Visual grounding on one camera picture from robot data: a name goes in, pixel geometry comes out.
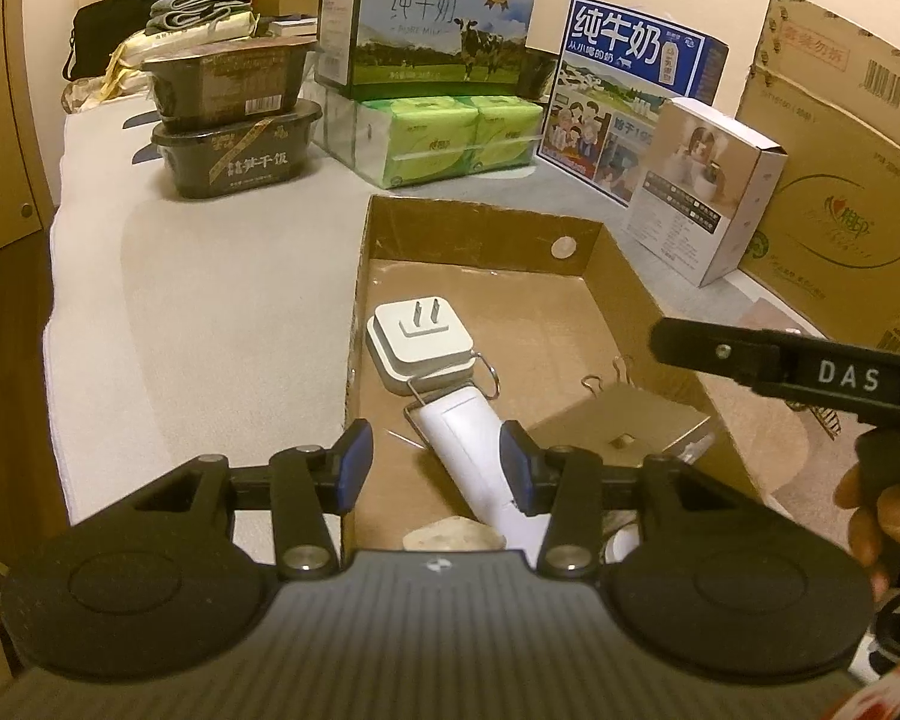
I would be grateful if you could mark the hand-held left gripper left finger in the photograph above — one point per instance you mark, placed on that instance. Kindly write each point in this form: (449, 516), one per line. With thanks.
(356, 459)

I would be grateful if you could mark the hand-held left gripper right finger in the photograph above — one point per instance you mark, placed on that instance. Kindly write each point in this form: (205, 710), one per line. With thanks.
(517, 466)

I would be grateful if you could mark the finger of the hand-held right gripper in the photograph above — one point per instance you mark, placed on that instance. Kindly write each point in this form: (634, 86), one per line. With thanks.
(705, 349)

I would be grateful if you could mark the white binder clip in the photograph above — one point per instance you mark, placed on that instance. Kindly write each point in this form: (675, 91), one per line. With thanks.
(465, 444)

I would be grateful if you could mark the gold binder clip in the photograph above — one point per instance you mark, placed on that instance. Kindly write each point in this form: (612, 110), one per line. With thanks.
(637, 420)

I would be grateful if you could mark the white square plug night light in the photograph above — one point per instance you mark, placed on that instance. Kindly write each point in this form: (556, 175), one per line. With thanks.
(420, 364)

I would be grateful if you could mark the brown cardboard tray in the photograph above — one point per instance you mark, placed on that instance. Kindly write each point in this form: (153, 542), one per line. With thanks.
(540, 315)

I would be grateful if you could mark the beige rough object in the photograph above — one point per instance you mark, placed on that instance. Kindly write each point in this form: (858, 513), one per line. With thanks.
(450, 535)

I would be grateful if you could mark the white humidifier product box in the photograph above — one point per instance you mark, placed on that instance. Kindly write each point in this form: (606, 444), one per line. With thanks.
(690, 202)

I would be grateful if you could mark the large brown cardboard box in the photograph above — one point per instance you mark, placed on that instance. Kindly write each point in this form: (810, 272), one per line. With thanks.
(832, 202)

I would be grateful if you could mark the blue milk carton box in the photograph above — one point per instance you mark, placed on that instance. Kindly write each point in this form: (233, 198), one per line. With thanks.
(607, 90)

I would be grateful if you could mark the dark box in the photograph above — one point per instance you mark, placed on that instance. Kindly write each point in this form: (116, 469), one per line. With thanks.
(540, 75)

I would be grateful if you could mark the black instant rice bowl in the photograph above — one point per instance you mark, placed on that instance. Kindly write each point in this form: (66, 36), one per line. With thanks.
(225, 82)
(232, 157)

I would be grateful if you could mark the white textured sheet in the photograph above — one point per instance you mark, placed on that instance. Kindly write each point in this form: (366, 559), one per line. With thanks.
(120, 202)

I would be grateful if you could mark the green cow milk carton box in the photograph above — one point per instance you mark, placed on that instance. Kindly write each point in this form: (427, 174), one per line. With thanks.
(420, 15)

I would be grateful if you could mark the pale yellow packet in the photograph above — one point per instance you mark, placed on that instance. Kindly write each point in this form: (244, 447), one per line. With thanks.
(131, 64)

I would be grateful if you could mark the folded grey towels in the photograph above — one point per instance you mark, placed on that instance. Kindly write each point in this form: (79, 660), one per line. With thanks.
(202, 6)

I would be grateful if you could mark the wooden cabinet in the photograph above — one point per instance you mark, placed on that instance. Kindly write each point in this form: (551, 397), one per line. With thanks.
(0, 127)

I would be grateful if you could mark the black bag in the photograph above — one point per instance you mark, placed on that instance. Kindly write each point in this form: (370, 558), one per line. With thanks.
(105, 22)

